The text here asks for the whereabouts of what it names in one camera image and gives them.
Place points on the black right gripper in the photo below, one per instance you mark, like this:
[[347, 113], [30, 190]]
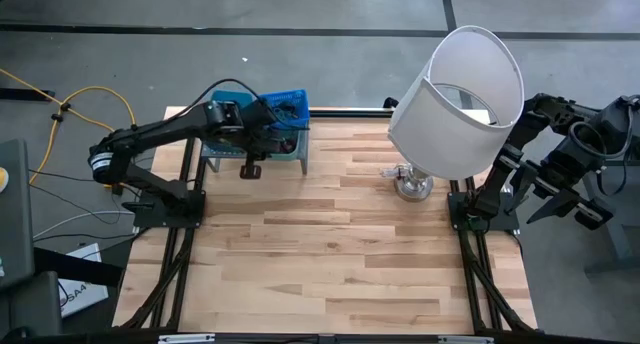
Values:
[[570, 174]]

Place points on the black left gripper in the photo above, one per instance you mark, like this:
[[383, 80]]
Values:
[[260, 134]]

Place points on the wide black rubber band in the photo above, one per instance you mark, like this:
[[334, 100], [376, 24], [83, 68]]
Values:
[[286, 110]]

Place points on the blue slotted plastic basket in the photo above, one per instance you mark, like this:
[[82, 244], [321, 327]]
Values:
[[300, 101]]

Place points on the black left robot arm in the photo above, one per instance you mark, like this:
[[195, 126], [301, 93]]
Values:
[[160, 131]]

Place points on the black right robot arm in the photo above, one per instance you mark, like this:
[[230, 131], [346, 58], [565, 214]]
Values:
[[530, 129]]

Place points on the grey perforated metal riser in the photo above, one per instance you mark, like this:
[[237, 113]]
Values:
[[304, 161]]

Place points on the silver lamp white shade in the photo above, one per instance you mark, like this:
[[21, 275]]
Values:
[[460, 134]]

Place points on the black table clamp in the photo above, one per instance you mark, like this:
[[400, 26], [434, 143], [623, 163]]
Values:
[[390, 103]]

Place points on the white cardboard box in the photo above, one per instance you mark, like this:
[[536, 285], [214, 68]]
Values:
[[85, 299]]

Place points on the dark grey monitor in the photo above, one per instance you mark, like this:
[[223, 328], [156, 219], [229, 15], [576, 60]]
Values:
[[15, 209]]

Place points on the black aluminium rig frame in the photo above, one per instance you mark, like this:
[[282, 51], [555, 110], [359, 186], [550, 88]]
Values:
[[350, 113]]

